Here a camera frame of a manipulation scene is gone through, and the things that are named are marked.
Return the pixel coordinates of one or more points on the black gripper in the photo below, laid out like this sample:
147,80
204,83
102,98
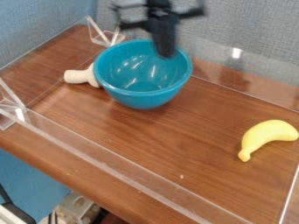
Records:
159,11

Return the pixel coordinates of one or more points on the blue bowl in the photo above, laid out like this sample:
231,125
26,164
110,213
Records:
138,78

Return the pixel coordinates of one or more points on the white and red toy mushroom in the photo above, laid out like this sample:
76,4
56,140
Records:
82,76

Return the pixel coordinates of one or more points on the clear acrylic back barrier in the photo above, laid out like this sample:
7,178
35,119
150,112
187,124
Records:
250,73

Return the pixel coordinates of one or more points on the clear acrylic barrier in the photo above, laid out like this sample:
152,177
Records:
131,191
250,73

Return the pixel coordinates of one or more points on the yellow toy banana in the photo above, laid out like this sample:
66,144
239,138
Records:
273,130

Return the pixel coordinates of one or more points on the clear acrylic front barrier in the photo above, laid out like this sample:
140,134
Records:
131,191

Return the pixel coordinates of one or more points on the white block under table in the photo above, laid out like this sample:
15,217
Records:
75,210

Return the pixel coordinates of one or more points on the clear acrylic corner bracket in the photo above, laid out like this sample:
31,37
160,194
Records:
103,38

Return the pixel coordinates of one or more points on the clear acrylic left bracket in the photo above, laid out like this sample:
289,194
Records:
12,108

